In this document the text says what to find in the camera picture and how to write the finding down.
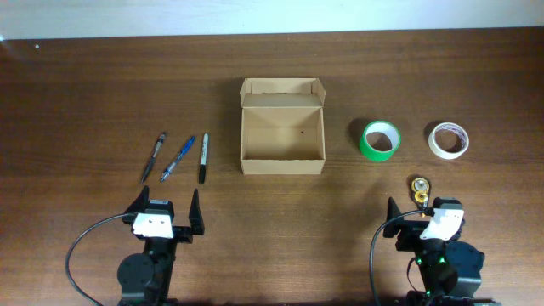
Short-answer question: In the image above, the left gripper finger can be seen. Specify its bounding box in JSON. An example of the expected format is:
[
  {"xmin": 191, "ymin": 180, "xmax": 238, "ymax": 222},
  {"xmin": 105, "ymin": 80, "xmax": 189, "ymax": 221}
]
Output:
[
  {"xmin": 125, "ymin": 185, "xmax": 150, "ymax": 213},
  {"xmin": 189, "ymin": 189, "xmax": 205, "ymax": 235}
]

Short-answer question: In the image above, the green tape roll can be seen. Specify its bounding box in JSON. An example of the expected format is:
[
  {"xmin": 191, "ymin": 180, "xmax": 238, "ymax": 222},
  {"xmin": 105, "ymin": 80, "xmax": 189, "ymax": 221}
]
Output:
[{"xmin": 360, "ymin": 121, "xmax": 401, "ymax": 162}]

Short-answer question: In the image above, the white masking tape roll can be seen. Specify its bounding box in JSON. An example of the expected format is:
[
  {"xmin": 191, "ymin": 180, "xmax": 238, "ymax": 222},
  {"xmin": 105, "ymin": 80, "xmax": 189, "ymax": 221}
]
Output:
[{"xmin": 428, "ymin": 122, "xmax": 470, "ymax": 160}]

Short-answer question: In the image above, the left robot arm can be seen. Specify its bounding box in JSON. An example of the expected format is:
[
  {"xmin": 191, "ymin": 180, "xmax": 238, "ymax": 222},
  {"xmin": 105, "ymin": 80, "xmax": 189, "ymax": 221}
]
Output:
[{"xmin": 117, "ymin": 186, "xmax": 205, "ymax": 305}]

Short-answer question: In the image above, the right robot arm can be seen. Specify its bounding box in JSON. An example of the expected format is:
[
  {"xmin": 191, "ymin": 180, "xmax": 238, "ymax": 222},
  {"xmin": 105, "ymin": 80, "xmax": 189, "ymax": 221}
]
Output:
[{"xmin": 383, "ymin": 197, "xmax": 485, "ymax": 305}]

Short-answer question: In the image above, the black gel pen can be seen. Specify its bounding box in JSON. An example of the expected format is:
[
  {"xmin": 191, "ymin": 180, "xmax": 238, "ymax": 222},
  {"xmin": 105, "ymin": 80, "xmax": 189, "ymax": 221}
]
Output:
[{"xmin": 140, "ymin": 132, "xmax": 167, "ymax": 183}]

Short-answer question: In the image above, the blue gel pen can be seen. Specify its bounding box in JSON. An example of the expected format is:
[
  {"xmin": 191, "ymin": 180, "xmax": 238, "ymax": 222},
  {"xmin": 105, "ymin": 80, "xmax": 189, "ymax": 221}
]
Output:
[{"xmin": 160, "ymin": 136, "xmax": 196, "ymax": 183}]

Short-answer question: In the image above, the black sharpie marker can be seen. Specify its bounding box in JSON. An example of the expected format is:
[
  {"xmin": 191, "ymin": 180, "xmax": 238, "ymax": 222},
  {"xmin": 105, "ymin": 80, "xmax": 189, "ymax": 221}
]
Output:
[{"xmin": 198, "ymin": 133, "xmax": 209, "ymax": 184}]

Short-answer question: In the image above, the open cardboard box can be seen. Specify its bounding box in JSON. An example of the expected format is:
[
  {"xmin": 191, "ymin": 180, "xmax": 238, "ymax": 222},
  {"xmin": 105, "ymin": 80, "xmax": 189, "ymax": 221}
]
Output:
[{"xmin": 240, "ymin": 78, "xmax": 326, "ymax": 175}]

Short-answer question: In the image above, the left black cable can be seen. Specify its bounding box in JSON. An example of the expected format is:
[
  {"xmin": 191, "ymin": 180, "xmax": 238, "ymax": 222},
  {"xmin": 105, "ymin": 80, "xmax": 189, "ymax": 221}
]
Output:
[{"xmin": 65, "ymin": 213, "xmax": 137, "ymax": 306}]

